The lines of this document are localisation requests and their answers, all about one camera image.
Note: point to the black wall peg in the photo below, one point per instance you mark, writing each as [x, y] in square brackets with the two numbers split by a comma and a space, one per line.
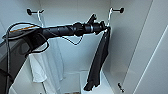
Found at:
[31, 12]
[118, 10]

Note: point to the black garment grey print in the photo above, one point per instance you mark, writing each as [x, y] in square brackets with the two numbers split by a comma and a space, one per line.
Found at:
[98, 60]

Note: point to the white wardrobe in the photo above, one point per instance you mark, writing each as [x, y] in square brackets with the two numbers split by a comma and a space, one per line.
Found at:
[76, 56]

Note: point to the white wardrobe door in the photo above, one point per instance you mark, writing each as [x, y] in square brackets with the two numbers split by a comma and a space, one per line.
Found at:
[146, 50]

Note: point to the white garment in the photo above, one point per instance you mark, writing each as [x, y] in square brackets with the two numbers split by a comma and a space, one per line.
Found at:
[38, 66]

